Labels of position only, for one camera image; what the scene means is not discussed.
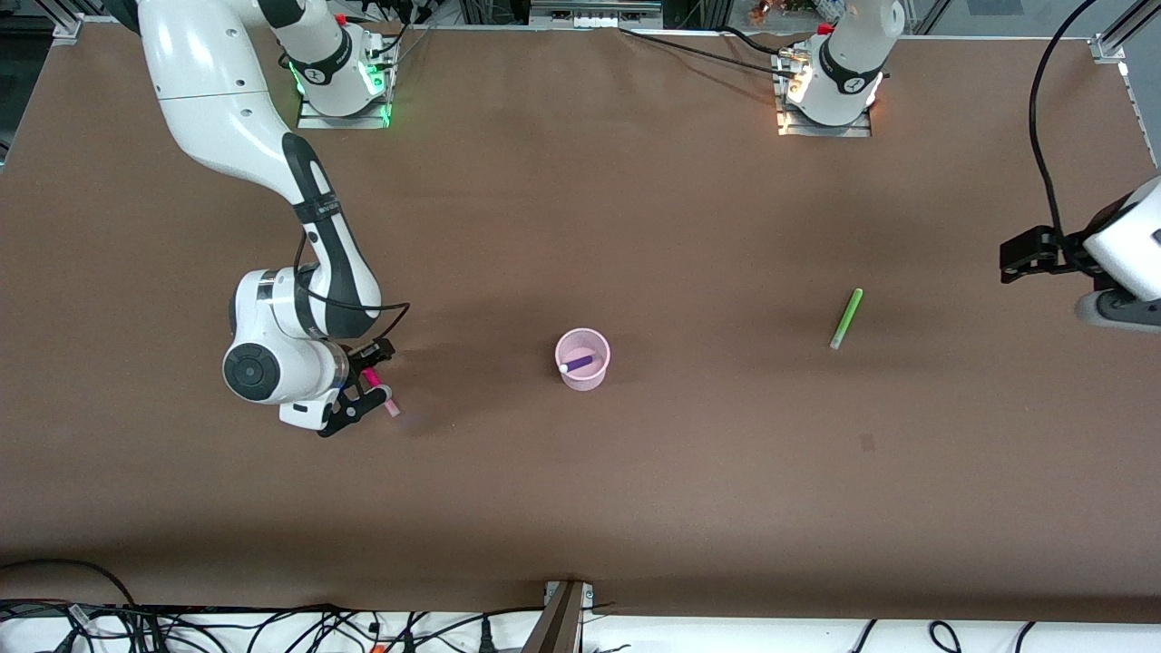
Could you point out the metal table bracket post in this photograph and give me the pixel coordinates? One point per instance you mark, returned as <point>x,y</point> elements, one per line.
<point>558,621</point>

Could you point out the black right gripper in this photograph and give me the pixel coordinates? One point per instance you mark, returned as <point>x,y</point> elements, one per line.
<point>365,353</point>

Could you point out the pink pen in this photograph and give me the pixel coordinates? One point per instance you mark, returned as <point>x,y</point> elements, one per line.
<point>374,377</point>

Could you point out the aluminium table edge rail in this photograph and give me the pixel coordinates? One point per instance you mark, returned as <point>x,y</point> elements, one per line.
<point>1141,113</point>

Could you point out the pink mesh pen holder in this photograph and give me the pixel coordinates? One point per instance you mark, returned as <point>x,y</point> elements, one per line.
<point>581,379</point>

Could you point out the green pen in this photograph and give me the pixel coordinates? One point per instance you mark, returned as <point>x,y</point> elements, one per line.
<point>845,319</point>

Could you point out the brown paper table cover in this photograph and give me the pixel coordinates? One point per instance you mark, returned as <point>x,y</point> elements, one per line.
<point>580,227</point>

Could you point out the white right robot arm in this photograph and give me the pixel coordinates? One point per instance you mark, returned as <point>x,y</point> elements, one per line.
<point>227,109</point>

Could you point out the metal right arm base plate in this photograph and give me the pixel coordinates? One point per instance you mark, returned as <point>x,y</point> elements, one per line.
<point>313,120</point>

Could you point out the purple pen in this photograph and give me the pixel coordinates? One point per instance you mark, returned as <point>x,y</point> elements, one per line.
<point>579,363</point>

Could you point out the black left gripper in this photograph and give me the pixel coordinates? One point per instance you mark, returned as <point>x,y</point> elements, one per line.
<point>1063,251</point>

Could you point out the silver rail box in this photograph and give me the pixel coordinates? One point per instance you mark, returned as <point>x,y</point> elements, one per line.
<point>594,14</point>

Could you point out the aluminium corner profile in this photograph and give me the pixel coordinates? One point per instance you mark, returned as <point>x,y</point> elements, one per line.
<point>1108,47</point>
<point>65,29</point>

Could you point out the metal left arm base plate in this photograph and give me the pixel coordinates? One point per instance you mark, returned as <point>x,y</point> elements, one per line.
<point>857,131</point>

